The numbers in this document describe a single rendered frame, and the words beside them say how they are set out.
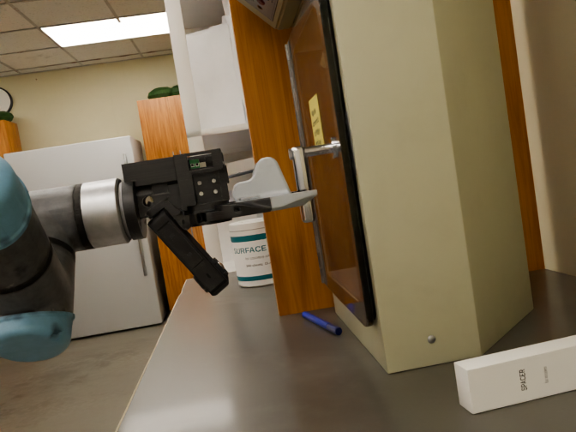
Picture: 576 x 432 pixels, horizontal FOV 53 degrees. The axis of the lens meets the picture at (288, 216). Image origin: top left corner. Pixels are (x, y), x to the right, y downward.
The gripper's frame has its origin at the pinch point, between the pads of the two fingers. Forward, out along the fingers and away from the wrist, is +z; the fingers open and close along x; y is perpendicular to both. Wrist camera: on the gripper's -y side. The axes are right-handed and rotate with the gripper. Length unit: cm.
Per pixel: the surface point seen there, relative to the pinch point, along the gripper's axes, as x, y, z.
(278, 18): 20.6, 26.7, 3.0
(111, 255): 483, -42, -126
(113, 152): 483, 53, -108
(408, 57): -5.2, 13.6, 13.1
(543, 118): 32, 6, 49
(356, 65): -5.2, 13.6, 7.2
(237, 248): 67, -11, -9
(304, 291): 31.8, -17.1, 1.6
